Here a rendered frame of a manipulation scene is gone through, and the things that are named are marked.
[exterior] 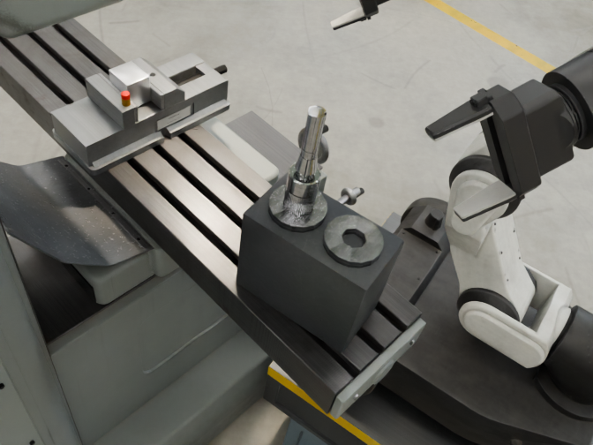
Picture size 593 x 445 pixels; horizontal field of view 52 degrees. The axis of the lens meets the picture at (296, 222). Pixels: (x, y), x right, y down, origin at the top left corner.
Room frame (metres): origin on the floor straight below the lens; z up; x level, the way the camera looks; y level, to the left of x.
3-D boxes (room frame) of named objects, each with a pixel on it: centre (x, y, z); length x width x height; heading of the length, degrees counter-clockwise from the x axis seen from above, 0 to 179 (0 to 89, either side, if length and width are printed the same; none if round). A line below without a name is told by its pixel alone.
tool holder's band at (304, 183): (0.62, 0.00, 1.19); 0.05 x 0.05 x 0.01
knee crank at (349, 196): (1.23, -0.11, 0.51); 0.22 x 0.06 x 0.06; 144
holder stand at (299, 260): (0.60, -0.04, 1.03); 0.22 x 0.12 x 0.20; 65
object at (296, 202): (0.62, 0.00, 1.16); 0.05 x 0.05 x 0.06
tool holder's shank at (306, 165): (0.62, 0.00, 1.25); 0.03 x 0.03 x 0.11
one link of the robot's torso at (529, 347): (0.85, -0.53, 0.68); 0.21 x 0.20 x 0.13; 65
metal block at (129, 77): (0.92, 0.37, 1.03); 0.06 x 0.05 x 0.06; 54
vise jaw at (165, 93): (0.97, 0.34, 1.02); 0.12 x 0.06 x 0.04; 54
